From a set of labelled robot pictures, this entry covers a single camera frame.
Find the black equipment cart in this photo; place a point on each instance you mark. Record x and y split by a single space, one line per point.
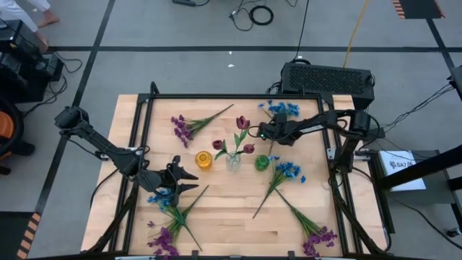
21 72

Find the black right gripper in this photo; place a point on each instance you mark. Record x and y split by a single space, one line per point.
279 133

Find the black aluminium table frame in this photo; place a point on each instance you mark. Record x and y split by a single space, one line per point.
234 96

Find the green glass vase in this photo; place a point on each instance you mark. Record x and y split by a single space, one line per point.
262 163

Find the black power strip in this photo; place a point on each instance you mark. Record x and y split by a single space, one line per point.
184 3

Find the purple artificial flower bunch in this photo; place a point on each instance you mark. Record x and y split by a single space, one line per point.
187 128
166 236
314 236

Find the black and orange vacuum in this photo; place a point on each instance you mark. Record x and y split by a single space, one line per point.
7 130

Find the yellow glass vase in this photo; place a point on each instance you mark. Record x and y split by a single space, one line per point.
204 160

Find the person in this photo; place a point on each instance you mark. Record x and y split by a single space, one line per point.
14 11

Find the black diagonal beam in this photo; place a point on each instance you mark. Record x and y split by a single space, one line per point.
426 167

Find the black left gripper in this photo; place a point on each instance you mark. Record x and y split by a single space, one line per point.
160 180

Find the white labelled box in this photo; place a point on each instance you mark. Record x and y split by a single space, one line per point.
402 169

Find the clear glass vase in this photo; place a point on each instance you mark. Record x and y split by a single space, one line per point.
233 164

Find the black mat hazard-striped edge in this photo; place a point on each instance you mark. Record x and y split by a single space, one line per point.
418 8
14 234

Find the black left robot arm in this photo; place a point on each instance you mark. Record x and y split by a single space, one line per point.
104 146

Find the black computer case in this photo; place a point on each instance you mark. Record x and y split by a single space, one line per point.
325 79

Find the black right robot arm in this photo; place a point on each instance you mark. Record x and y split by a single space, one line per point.
335 122

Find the grey side cart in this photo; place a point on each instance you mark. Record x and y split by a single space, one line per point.
433 202

